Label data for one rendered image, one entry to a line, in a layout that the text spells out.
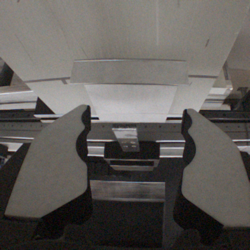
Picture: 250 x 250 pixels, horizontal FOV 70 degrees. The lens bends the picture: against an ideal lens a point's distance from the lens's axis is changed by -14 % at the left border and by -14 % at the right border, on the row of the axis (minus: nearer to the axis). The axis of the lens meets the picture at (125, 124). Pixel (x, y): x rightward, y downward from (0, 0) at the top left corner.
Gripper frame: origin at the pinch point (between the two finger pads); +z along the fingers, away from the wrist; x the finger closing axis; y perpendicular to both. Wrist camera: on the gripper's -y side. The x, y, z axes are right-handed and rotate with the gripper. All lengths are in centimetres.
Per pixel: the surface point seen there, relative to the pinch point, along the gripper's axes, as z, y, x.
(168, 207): 33, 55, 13
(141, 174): 43, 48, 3
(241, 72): 170, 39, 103
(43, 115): 11.9, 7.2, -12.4
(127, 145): 20.0, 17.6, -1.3
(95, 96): 8.0, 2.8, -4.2
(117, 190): 5.3, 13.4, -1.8
